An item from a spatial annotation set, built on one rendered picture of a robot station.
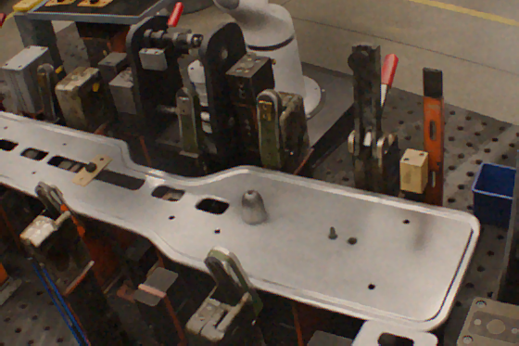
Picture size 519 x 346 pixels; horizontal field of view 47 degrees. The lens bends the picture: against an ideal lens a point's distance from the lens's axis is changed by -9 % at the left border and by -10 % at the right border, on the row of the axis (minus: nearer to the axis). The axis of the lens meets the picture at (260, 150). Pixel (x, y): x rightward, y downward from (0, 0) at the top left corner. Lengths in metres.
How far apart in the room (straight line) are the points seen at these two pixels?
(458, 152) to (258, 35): 0.54
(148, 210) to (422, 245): 0.43
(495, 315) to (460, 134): 0.91
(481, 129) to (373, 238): 0.77
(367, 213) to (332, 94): 0.72
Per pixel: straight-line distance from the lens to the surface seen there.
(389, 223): 0.93
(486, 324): 0.73
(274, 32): 1.46
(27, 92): 1.42
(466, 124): 1.64
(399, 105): 1.71
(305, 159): 1.13
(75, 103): 1.30
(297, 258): 0.90
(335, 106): 1.58
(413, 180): 0.94
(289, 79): 1.53
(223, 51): 1.10
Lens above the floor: 1.64
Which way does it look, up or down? 36 degrees down
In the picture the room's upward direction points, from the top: 11 degrees counter-clockwise
